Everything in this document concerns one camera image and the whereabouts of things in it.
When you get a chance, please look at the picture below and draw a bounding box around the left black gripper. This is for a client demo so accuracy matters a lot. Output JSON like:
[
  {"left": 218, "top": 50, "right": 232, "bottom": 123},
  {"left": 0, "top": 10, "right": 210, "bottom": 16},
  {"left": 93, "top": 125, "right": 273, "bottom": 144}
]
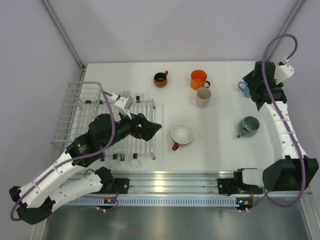
[{"left": 101, "top": 108, "right": 161, "bottom": 150}]

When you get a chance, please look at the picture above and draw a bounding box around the blue speckled mug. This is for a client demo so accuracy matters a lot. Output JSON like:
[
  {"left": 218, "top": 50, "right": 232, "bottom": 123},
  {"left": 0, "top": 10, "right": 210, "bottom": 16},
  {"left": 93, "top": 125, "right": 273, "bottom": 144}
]
[{"left": 238, "top": 81, "right": 251, "bottom": 98}]

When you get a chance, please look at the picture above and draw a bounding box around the red floral white-inside cup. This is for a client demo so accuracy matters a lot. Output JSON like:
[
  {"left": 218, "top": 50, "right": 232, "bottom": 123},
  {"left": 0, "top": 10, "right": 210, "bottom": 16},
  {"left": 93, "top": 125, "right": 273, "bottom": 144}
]
[{"left": 171, "top": 122, "right": 195, "bottom": 151}]

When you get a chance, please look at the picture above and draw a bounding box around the grey glazed mug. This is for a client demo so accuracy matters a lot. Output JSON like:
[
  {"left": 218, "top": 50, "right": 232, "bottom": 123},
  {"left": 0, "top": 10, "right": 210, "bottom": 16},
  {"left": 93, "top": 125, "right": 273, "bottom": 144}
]
[{"left": 236, "top": 116, "right": 260, "bottom": 138}]

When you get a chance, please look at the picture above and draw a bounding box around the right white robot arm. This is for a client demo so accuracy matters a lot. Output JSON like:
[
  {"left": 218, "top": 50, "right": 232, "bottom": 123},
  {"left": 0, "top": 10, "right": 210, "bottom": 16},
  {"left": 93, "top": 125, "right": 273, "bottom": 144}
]
[{"left": 233, "top": 61, "right": 319, "bottom": 193}]

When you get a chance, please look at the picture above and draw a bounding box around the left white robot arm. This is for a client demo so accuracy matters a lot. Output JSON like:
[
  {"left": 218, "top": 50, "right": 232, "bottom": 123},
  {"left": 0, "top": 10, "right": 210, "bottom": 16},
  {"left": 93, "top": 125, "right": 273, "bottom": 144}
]
[{"left": 9, "top": 113, "right": 162, "bottom": 225}]

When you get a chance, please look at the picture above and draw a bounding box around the small brown patterned cup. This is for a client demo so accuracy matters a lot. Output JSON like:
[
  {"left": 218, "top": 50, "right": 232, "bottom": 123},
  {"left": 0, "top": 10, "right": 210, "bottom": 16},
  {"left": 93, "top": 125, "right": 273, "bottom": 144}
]
[{"left": 153, "top": 70, "right": 169, "bottom": 88}]

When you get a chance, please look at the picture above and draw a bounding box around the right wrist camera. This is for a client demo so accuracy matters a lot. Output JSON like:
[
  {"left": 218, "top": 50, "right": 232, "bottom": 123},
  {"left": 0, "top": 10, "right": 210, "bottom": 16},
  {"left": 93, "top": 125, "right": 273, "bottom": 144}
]
[{"left": 274, "top": 59, "right": 295, "bottom": 84}]

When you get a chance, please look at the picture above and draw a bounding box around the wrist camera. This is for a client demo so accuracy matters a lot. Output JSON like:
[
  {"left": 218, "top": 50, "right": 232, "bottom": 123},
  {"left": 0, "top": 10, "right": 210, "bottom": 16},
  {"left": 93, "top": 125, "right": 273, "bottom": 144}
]
[
  {"left": 274, "top": 59, "right": 295, "bottom": 84},
  {"left": 114, "top": 96, "right": 134, "bottom": 119}
]

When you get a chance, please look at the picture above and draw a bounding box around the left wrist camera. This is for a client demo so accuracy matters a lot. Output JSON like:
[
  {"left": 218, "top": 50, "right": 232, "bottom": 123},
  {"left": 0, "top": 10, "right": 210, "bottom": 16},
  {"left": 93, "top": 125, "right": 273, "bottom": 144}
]
[{"left": 114, "top": 96, "right": 134, "bottom": 119}]

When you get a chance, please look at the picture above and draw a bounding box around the aluminium rail frame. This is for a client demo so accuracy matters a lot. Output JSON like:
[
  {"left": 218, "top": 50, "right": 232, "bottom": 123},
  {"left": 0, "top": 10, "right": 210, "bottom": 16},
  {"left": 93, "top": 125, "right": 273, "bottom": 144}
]
[{"left": 42, "top": 171, "right": 313, "bottom": 201}]

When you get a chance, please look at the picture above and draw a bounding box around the beige handleless cup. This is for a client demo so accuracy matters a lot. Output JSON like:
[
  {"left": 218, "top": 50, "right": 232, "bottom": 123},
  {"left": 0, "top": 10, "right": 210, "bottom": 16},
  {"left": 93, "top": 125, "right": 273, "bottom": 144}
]
[{"left": 196, "top": 87, "right": 212, "bottom": 109}]

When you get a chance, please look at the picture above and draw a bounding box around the orange mug black handle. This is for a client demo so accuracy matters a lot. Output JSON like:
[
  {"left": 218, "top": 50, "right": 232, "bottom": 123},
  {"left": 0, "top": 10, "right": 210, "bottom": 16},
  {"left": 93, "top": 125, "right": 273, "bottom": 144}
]
[{"left": 190, "top": 69, "right": 211, "bottom": 90}]

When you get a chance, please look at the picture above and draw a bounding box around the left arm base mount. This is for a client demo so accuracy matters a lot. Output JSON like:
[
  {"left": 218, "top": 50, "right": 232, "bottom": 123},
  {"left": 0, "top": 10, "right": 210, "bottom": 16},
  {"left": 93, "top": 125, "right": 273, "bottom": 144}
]
[{"left": 92, "top": 167, "right": 130, "bottom": 195}]

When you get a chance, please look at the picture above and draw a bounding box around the perforated cable duct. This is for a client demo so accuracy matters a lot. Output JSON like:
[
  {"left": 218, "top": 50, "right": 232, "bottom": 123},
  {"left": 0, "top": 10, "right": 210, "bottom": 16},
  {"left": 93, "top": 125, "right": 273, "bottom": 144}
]
[{"left": 66, "top": 196, "right": 243, "bottom": 208}]

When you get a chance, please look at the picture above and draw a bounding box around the white wire dish rack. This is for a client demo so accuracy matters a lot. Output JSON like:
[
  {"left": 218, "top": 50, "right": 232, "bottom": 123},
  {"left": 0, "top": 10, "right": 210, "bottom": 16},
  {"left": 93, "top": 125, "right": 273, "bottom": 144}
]
[{"left": 51, "top": 80, "right": 157, "bottom": 169}]

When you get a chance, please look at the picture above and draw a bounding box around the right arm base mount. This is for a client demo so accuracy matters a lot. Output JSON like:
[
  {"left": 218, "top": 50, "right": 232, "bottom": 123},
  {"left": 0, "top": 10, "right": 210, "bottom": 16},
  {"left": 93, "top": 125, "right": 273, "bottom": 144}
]
[{"left": 217, "top": 168, "right": 250, "bottom": 196}]

